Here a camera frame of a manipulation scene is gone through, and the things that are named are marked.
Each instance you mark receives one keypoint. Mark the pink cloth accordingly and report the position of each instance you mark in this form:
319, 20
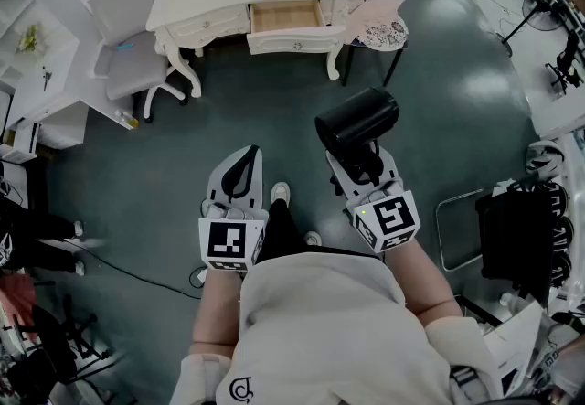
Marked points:
372, 5

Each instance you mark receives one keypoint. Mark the person's black trousers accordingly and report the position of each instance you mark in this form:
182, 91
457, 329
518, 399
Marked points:
281, 234

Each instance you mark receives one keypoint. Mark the black standing fan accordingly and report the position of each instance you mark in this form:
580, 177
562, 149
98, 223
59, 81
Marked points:
541, 12

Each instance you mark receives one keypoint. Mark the person's left forearm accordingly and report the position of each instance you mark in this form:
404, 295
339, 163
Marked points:
217, 307

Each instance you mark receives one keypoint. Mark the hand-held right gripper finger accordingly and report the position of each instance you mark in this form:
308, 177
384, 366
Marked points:
351, 170
378, 165

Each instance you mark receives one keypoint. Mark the black hair dryer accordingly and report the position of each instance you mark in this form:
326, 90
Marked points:
354, 120

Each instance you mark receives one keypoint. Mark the teal comb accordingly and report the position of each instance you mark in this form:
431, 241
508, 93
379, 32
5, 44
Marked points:
125, 46

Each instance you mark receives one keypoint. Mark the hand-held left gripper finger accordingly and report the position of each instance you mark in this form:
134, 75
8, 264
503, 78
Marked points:
249, 172
227, 179

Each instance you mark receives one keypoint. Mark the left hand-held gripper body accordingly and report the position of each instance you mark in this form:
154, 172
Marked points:
214, 193

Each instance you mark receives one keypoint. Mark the person's right forearm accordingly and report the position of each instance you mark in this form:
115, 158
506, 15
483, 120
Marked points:
420, 275

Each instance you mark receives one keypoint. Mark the black scissors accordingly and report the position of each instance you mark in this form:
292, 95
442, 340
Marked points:
46, 78

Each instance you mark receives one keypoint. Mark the black bag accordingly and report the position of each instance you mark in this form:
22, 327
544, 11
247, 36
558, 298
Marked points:
512, 238

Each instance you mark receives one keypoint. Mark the white power strip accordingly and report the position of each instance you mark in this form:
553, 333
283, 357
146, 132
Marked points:
201, 275

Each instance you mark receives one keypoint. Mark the black swivel chair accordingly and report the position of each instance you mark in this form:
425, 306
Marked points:
566, 62

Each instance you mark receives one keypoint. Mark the yellow flowers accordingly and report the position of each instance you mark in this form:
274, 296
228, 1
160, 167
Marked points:
28, 38

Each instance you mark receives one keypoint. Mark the small yellow bottle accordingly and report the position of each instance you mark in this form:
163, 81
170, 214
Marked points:
127, 119

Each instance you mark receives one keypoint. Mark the round patterned cushion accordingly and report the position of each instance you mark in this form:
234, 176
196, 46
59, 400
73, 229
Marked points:
386, 35

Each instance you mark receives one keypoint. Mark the grey office chair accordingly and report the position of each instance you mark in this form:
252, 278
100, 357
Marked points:
132, 60

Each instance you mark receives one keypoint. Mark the black tripod stand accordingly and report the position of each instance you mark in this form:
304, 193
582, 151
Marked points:
68, 339

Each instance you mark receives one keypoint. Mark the white helmet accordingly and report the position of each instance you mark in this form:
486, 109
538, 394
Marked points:
544, 158

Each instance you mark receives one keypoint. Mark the person's white shoe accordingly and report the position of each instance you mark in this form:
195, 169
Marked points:
313, 237
279, 192

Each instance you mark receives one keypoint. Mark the metal folding frame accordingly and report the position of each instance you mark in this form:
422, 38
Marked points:
450, 229

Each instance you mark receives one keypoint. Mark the wooden drawer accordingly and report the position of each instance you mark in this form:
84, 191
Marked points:
292, 35

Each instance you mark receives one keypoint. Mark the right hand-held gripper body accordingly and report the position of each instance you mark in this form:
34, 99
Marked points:
393, 216

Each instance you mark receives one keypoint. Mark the person's cream shirt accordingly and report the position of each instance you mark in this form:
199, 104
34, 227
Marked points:
329, 330

